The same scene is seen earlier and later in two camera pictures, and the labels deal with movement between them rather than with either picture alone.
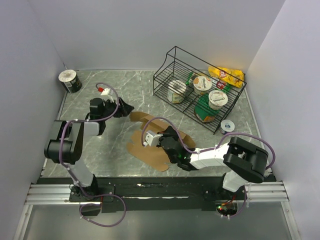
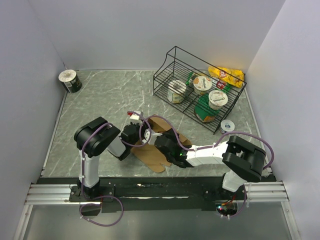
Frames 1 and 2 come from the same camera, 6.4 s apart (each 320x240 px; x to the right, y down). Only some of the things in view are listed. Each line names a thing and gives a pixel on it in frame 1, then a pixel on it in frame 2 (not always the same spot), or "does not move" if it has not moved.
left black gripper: [124, 109] to [144, 126]
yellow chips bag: [234, 77] does not move
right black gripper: [169, 131] does not move
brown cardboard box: [154, 156] does not move
